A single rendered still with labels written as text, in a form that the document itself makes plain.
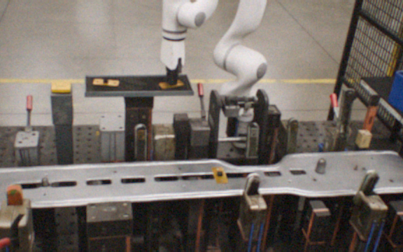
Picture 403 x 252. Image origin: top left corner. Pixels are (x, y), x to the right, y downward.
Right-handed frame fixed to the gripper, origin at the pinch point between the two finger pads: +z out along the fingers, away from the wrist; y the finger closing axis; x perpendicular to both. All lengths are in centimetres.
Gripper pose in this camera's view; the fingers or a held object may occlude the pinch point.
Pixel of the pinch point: (171, 78)
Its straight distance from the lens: 180.3
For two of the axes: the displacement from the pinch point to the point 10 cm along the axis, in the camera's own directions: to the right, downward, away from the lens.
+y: 4.7, 4.7, -7.4
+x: 8.8, -1.8, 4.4
